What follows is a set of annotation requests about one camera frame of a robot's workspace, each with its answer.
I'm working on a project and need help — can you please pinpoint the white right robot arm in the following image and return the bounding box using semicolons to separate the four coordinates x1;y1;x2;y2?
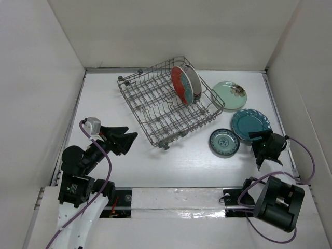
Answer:
219;130;305;232

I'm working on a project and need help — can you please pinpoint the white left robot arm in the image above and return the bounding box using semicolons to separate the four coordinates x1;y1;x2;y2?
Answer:
46;120;138;248

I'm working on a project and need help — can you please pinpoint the light green floral plate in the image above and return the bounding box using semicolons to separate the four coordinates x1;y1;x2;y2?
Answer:
212;81;247;110

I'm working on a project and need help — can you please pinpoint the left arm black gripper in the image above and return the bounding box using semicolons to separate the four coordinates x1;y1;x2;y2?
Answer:
82;124;137;173

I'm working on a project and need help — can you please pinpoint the small blue patterned plate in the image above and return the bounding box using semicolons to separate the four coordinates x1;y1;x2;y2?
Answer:
209;128;240;156

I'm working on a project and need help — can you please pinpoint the red teal floral plate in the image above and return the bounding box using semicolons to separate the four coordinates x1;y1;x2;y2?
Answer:
171;66;194;105

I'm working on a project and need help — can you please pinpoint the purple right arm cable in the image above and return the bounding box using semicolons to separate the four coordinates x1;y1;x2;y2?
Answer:
238;136;316;244

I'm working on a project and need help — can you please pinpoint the dark teal scalloped plate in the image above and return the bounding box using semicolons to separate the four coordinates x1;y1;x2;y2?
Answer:
231;109;271;142

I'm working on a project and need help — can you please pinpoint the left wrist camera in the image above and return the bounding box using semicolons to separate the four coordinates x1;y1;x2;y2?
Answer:
79;117;101;138

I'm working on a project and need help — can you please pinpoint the white green rimmed plate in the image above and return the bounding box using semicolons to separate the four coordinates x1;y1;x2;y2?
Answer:
184;64;202;101

